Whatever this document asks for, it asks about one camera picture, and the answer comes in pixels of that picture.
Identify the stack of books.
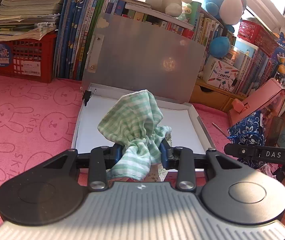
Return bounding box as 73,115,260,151
0,0,64,41

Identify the white colourful printed box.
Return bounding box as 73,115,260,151
202,56,239,91

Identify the blue white large plush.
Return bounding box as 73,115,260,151
204,0,247,33

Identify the blue brocade pouch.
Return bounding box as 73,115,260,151
227,110,269,170

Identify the wooden drawer organizer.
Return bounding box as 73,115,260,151
189,78,245,113

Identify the silver open box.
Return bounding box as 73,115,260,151
71,12,216,173

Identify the green checkered cloth pouch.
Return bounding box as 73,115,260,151
97,90,172,181

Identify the red plastic basket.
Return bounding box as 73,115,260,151
0,31,57,83

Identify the pink bunny table mat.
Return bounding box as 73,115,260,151
0,73,233,234

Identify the black binder clip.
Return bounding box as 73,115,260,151
81,86,97,107

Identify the metal rod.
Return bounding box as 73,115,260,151
212,122,229,137

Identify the small red basket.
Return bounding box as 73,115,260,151
238,20,278,57

